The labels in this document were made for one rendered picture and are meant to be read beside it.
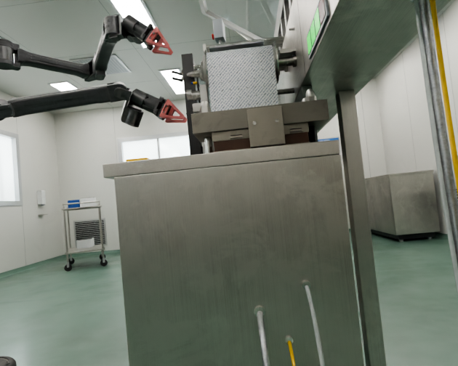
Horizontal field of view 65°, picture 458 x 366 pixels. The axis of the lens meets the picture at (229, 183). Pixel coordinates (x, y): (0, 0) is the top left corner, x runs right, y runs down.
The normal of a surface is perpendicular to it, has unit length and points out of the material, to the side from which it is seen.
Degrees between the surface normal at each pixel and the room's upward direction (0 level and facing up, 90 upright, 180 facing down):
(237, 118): 90
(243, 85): 90
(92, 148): 90
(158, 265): 90
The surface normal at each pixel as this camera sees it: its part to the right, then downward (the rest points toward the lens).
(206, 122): -0.06, -0.04
